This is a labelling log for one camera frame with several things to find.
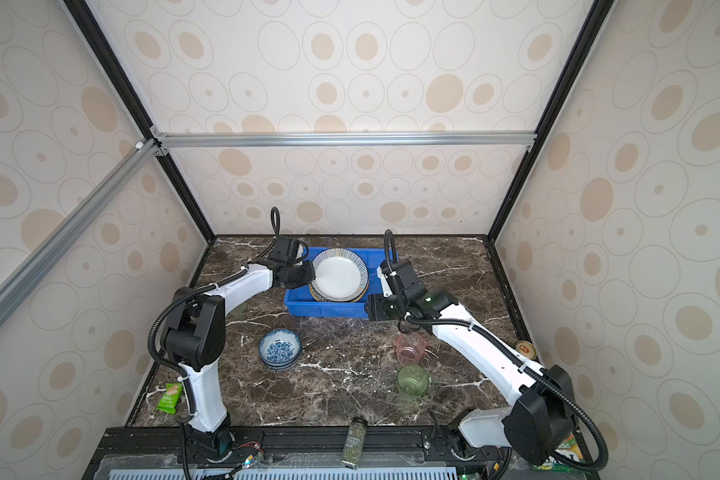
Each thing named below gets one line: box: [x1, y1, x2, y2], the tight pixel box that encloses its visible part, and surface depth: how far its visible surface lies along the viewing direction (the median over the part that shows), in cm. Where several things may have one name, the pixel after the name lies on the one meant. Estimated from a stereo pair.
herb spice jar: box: [341, 417, 369, 470], surface depth 73 cm
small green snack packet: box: [156, 383, 183, 415], surface depth 81 cm
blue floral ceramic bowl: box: [258, 328, 303, 370], surface depth 87 cm
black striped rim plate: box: [309, 248, 370, 303], surface depth 104 cm
